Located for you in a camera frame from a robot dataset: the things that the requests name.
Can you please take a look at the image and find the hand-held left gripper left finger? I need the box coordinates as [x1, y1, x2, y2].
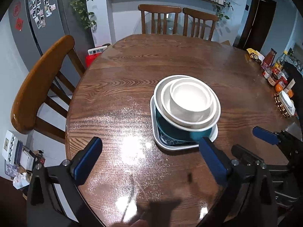
[27, 136, 103, 227]

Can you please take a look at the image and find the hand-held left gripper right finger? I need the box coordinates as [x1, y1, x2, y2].
[196, 136, 278, 227]

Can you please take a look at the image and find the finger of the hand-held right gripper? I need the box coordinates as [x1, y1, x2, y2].
[252, 126, 288, 146]
[231, 144, 288, 171]

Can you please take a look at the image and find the blue leaf-shaped dish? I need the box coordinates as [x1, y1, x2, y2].
[155, 104, 213, 143]

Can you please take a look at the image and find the square blue patterned plate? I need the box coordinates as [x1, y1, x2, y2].
[150, 95, 218, 151]

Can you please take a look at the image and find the small deep white bowl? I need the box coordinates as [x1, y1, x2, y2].
[169, 78, 213, 121]

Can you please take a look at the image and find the medium white bowl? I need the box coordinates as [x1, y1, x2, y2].
[160, 78, 218, 126]

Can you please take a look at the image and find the large white bowl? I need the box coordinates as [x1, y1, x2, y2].
[153, 75, 221, 132]

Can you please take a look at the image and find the wooden bead trivet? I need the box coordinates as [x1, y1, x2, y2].
[274, 92, 297, 119]

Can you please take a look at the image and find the white oval dish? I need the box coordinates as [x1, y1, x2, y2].
[279, 90, 296, 117]

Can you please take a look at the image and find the dark box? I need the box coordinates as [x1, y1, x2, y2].
[33, 150, 46, 168]

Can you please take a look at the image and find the black lid sauce jar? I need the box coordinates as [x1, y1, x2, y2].
[267, 74, 279, 87]

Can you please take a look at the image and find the white box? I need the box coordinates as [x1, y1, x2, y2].
[20, 150, 35, 171]

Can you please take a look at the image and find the crumpled white paper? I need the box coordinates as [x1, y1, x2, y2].
[13, 173, 30, 190]

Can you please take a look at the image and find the yellow label vinegar bottle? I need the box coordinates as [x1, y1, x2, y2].
[272, 50, 288, 76]

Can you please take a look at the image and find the patterned cloth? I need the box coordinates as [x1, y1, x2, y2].
[4, 163, 18, 178]

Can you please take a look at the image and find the white carton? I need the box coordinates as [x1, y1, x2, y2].
[2, 130, 18, 164]

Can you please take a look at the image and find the yellow snack packet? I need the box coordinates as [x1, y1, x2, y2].
[246, 48, 265, 63]

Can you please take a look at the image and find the wooden dining chair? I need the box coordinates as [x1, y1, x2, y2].
[182, 8, 219, 41]
[138, 4, 182, 35]
[11, 35, 87, 145]

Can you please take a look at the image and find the red container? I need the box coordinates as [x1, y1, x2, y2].
[85, 53, 101, 68]

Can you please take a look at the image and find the dark wooden door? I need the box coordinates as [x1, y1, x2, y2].
[237, 0, 277, 51]

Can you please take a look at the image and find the hanging green vine plant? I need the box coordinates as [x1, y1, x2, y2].
[215, 0, 233, 20]
[66, 0, 97, 30]

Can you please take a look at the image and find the grey refrigerator with photos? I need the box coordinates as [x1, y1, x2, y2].
[7, 0, 95, 76]

